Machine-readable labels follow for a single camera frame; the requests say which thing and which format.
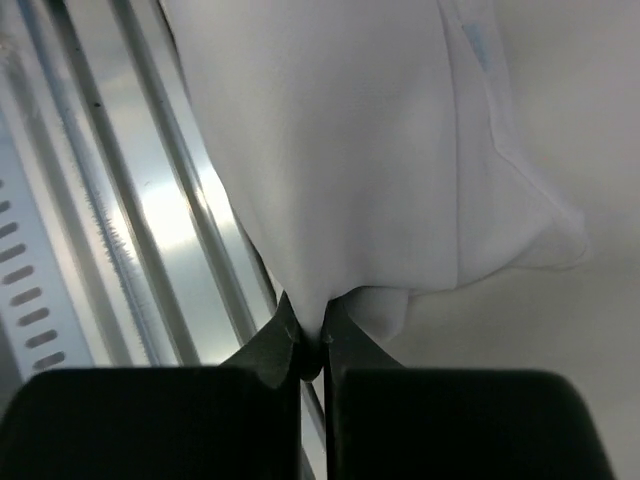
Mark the white slotted cable duct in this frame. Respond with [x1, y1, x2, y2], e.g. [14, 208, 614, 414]
[1, 120, 94, 379]

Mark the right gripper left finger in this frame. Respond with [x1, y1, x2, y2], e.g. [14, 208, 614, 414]
[1, 298, 301, 479]

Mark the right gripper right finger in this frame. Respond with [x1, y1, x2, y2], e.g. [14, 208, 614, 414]
[322, 300, 613, 479]

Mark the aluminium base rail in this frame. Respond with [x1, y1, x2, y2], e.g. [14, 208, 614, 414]
[1, 1, 327, 479]

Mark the white t shirt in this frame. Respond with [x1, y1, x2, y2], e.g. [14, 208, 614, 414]
[166, 1, 588, 341]

